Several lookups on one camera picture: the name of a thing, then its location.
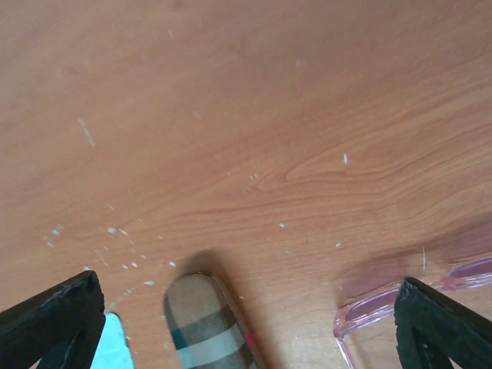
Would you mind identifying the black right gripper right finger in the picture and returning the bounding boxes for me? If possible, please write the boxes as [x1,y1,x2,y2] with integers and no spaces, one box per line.
[394,278,491,368]

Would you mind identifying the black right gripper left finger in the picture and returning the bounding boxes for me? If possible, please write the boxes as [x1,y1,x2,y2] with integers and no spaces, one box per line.
[1,270,105,368]

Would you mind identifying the light blue cleaning cloth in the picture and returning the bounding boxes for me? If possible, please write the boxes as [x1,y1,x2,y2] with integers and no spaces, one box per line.
[91,313,135,369]

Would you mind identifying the plaid glasses case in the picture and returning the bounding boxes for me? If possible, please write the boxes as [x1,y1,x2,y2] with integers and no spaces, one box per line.
[164,271,266,368]

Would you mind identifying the pink clear sunglasses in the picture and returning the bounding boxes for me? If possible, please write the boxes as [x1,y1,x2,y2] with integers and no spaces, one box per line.
[333,256,491,368]

